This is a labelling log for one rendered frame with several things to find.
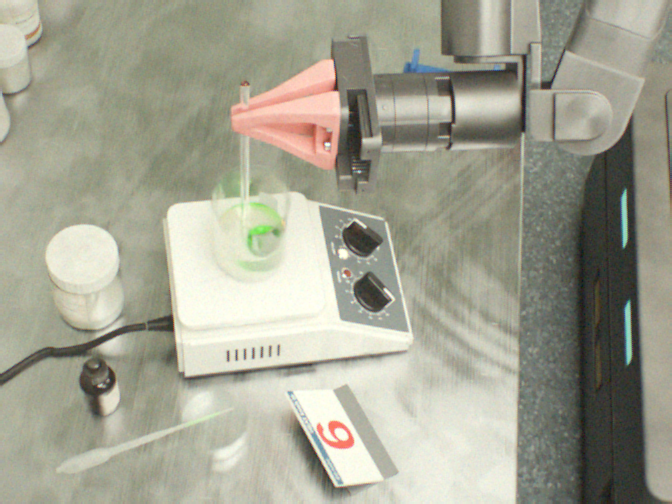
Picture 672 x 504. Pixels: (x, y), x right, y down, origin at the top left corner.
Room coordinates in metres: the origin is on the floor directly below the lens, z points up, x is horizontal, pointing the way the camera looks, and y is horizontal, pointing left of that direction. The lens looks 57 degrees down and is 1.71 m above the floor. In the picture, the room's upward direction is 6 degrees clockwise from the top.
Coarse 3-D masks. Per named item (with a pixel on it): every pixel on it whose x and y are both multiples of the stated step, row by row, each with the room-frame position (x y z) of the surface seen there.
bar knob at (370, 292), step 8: (368, 272) 0.56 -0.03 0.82; (360, 280) 0.56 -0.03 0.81; (368, 280) 0.55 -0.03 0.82; (376, 280) 0.55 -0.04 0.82; (360, 288) 0.55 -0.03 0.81; (368, 288) 0.55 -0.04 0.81; (376, 288) 0.55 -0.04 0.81; (384, 288) 0.55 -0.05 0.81; (360, 296) 0.54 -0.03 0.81; (368, 296) 0.55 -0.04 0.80; (376, 296) 0.54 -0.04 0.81; (384, 296) 0.54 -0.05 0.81; (392, 296) 0.54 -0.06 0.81; (368, 304) 0.54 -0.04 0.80; (376, 304) 0.54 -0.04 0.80; (384, 304) 0.54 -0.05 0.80
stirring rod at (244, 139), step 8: (240, 88) 0.56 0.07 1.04; (248, 88) 0.56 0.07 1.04; (240, 96) 0.56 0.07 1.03; (248, 96) 0.56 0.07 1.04; (240, 104) 0.56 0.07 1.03; (248, 104) 0.56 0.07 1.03; (240, 112) 0.56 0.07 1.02; (240, 136) 0.56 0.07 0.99; (248, 136) 0.56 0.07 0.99; (248, 144) 0.56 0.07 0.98; (248, 152) 0.56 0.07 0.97; (248, 160) 0.56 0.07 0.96; (248, 168) 0.56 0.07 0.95; (248, 176) 0.56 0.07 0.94; (248, 184) 0.56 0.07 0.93; (248, 192) 0.56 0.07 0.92; (248, 200) 0.56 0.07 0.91; (248, 208) 0.56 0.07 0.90; (248, 216) 0.56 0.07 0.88
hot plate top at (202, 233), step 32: (192, 224) 0.58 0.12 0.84; (192, 256) 0.55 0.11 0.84; (288, 256) 0.56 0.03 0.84; (192, 288) 0.52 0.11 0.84; (224, 288) 0.52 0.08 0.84; (256, 288) 0.52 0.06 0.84; (288, 288) 0.52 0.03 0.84; (320, 288) 0.53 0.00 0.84; (192, 320) 0.49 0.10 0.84; (224, 320) 0.49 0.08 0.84; (256, 320) 0.49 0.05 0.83
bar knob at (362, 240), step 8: (352, 224) 0.61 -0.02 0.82; (360, 224) 0.61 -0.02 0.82; (344, 232) 0.60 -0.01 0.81; (352, 232) 0.60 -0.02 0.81; (360, 232) 0.60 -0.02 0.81; (368, 232) 0.60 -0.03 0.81; (344, 240) 0.60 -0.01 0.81; (352, 240) 0.60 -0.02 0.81; (360, 240) 0.60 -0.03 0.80; (368, 240) 0.60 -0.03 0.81; (376, 240) 0.60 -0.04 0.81; (352, 248) 0.59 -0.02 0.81; (360, 248) 0.59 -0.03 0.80; (368, 248) 0.60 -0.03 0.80; (376, 248) 0.60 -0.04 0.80
